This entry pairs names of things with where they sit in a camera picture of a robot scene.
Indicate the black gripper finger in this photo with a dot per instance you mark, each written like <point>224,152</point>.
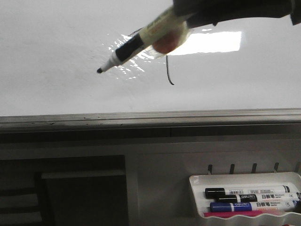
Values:
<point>204,12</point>

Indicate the white black whiteboard marker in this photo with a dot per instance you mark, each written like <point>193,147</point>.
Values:
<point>165,33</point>

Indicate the white plastic marker tray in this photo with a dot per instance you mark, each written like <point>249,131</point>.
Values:
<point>201,204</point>

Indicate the black capped marker top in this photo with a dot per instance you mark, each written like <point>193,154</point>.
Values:
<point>219,191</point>

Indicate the black capped marker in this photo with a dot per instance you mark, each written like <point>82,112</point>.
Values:
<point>271,197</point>
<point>219,191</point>

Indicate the pink eraser strip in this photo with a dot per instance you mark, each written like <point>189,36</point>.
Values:
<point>231,214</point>

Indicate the black capped marker middle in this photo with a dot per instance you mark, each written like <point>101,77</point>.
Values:
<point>271,197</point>

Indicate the blue capped marker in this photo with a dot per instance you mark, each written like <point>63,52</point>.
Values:
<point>253,206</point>

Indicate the white whiteboard with aluminium frame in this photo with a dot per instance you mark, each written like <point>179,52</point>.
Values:
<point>237,72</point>

